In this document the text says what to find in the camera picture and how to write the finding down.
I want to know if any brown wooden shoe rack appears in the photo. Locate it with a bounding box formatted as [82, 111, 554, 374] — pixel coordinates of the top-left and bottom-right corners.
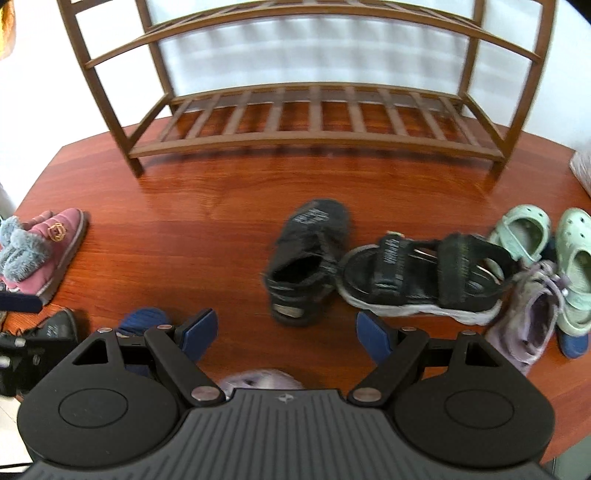
[56, 0, 557, 181]

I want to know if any purple mesh sneaker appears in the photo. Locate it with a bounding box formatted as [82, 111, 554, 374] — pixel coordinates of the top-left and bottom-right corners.
[484, 261, 571, 377]
[217, 368, 304, 400]

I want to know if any black strap sandal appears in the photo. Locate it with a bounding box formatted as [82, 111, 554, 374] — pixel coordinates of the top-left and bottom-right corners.
[336, 232, 521, 326]

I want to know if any mint green clog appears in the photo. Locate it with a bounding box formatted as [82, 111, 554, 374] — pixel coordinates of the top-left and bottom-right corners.
[553, 208, 591, 339]
[486, 205, 553, 269]

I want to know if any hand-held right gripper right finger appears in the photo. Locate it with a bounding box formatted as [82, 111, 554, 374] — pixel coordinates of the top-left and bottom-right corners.
[347, 310, 504, 408]

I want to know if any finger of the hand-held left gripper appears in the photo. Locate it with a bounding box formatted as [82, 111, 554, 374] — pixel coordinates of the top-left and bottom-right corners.
[0, 333, 33, 398]
[0, 292, 42, 316]

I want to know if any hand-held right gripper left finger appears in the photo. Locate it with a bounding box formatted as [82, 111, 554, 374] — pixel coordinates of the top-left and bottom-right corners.
[69, 308, 227, 408]

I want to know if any blue slide slipper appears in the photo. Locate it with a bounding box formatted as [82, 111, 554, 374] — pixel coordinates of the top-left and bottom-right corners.
[556, 330, 590, 360]
[116, 308, 172, 377]

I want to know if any small black sandal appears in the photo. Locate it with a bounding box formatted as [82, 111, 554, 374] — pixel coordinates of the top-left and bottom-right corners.
[262, 198, 352, 328]

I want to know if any pink fur-lined slipper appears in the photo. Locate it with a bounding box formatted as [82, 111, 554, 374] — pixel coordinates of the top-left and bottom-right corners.
[4, 208, 89, 306]
[0, 210, 55, 259]

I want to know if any white purple-printed plastic bag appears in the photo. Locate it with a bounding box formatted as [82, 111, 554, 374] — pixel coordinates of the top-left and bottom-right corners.
[569, 150, 591, 198]

